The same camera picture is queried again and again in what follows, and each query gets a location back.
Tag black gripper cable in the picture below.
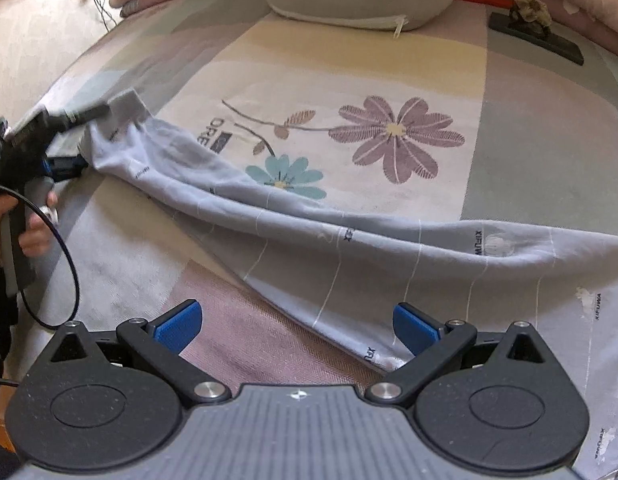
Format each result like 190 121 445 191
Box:
0 181 81 332

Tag grey striped pants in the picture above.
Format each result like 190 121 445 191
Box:
81 91 618 478

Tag brown scrunchie hair tie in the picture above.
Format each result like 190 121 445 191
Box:
508 0 554 28

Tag black phone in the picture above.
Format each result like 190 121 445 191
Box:
487 12 585 66

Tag person left hand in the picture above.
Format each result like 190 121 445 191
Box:
0 190 60 267

